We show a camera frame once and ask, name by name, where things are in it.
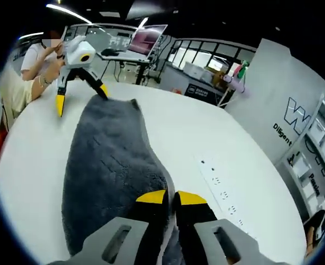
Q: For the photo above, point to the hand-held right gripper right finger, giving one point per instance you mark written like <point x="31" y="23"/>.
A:
<point x="192" y="218"/>

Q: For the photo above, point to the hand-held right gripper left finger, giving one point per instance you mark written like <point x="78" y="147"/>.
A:
<point x="143" y="212"/>

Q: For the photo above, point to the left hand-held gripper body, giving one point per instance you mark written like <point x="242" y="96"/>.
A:
<point x="76" y="55"/>

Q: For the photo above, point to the grey towel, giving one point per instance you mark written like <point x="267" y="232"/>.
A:
<point x="109" y="165"/>

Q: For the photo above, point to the grey standing desk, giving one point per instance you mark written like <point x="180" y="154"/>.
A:
<point x="123" y="57"/>

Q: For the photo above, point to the ceiling light strip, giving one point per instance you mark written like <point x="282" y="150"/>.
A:
<point x="68" y="12"/>

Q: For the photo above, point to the table socket strip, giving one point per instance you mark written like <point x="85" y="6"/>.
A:
<point x="206" y="171"/>

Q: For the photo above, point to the pink screen monitor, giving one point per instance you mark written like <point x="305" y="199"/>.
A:
<point x="148" y="41"/>

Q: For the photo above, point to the large white lidded box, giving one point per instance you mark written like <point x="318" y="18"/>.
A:
<point x="195" y="70"/>

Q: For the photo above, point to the dark counter with white label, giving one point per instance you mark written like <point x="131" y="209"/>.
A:
<point x="203" y="95"/>

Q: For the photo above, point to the group of white storage bins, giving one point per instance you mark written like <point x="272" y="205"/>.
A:
<point x="303" y="168"/>

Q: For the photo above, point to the brown cardboard box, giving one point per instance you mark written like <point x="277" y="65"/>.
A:
<point x="218" y="78"/>

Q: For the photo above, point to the white floor stand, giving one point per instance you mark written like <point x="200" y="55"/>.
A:
<point x="226" y="98"/>

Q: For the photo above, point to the purple rolled mat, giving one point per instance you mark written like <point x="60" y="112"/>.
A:
<point x="238" y="85"/>

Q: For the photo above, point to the red green hanging ornament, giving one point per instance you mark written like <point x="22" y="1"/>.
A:
<point x="241" y="71"/>

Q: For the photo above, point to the grey metal shelf rack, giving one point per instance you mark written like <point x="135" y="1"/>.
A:
<point x="320" y="107"/>

